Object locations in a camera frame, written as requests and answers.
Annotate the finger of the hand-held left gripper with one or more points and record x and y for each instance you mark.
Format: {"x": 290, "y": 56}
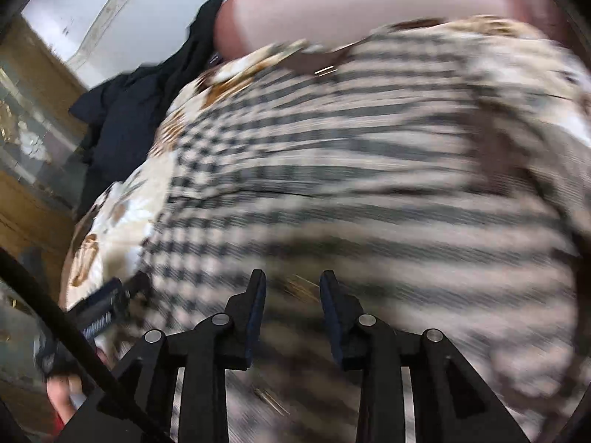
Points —
{"x": 137, "y": 285}

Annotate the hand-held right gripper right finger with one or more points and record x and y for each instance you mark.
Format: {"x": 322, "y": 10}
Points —
{"x": 330, "y": 318}

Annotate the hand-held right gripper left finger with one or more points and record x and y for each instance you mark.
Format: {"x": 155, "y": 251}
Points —
{"x": 255, "y": 318}

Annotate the black and cream checkered shirt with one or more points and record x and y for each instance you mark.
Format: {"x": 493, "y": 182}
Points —
{"x": 351, "y": 170}

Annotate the person's left hand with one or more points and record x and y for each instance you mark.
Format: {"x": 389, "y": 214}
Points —
{"x": 62, "y": 397}

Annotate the leaf printed cream blanket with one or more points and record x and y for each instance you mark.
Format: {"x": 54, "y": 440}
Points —
{"x": 115, "y": 230}

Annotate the wooden cabinet with glass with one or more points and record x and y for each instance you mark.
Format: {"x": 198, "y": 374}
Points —
{"x": 32, "y": 194}

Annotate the black clothing pile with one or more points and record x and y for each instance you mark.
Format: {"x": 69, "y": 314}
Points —
{"x": 134, "y": 115}

